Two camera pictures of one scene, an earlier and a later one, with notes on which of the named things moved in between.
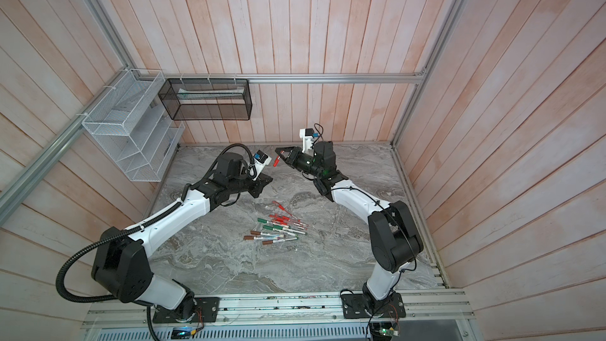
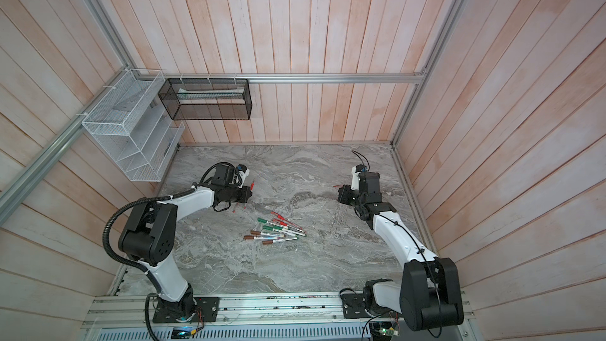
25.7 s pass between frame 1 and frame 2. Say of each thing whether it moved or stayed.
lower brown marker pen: stayed
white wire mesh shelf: stayed
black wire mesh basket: stayed
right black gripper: moved
